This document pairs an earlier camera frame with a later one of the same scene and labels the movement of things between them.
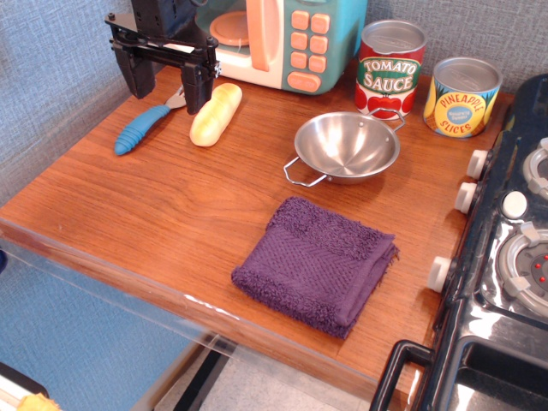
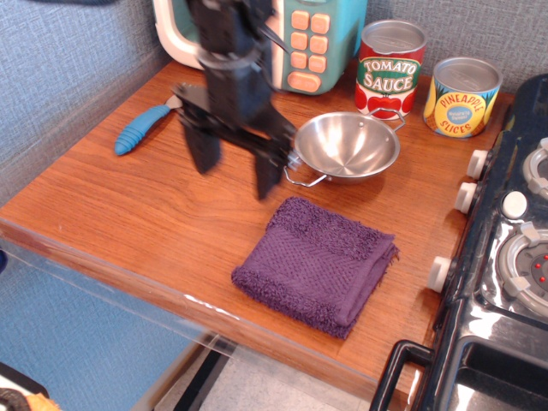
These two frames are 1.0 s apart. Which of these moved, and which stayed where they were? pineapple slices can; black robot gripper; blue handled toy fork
Moved: black robot gripper
Stayed: pineapple slices can; blue handled toy fork
